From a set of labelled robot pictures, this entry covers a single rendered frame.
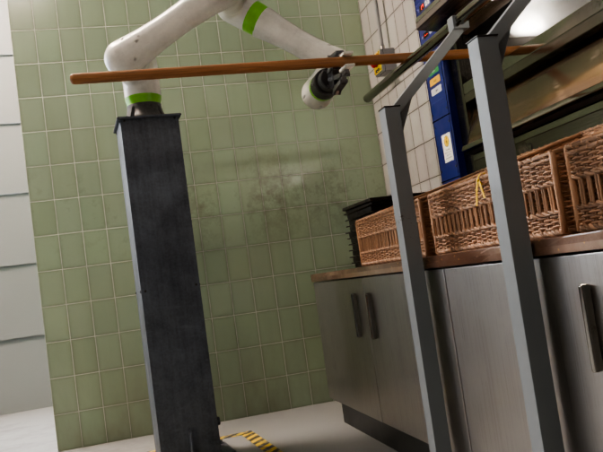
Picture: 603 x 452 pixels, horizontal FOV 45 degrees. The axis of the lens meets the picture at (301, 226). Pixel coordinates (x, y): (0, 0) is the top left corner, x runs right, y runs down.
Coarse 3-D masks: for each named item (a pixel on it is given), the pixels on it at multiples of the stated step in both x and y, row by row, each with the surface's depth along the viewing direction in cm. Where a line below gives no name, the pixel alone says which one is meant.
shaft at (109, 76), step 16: (512, 48) 231; (224, 64) 208; (240, 64) 208; (256, 64) 209; (272, 64) 211; (288, 64) 212; (304, 64) 213; (320, 64) 214; (336, 64) 216; (368, 64) 219; (384, 64) 221; (80, 80) 197; (96, 80) 198; (112, 80) 199; (128, 80) 201
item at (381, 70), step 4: (380, 48) 315; (384, 48) 315; (388, 48) 316; (392, 48) 316; (376, 52) 318; (380, 52) 315; (384, 52) 315; (388, 52) 315; (392, 52) 316; (388, 64) 315; (392, 64) 315; (396, 64) 316; (376, 68) 320; (380, 68) 315; (384, 68) 314; (388, 68) 315; (392, 68) 315; (376, 72) 321; (380, 72) 317; (384, 72) 317; (388, 72) 318; (376, 76) 323; (380, 76) 323
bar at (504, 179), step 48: (480, 0) 170; (528, 0) 133; (432, 48) 200; (480, 48) 128; (480, 96) 130; (384, 144) 178; (528, 240) 127; (528, 288) 126; (432, 336) 172; (528, 336) 125; (432, 384) 171; (528, 384) 126; (432, 432) 170
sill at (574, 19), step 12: (600, 0) 185; (576, 12) 195; (588, 12) 190; (564, 24) 200; (576, 24) 195; (540, 36) 212; (552, 36) 206; (528, 48) 219; (504, 60) 232; (516, 60) 225; (468, 84) 256
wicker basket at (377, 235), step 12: (456, 180) 249; (432, 192) 247; (540, 192) 196; (420, 204) 187; (372, 216) 222; (384, 216) 213; (420, 216) 187; (360, 228) 237; (372, 228) 225; (384, 228) 215; (396, 228) 205; (420, 228) 189; (432, 228) 187; (360, 240) 239; (372, 240) 226; (384, 240) 241; (396, 240) 207; (420, 240) 189; (360, 252) 239; (372, 252) 228; (384, 252) 216; (396, 252) 208; (432, 252) 186; (372, 264) 228
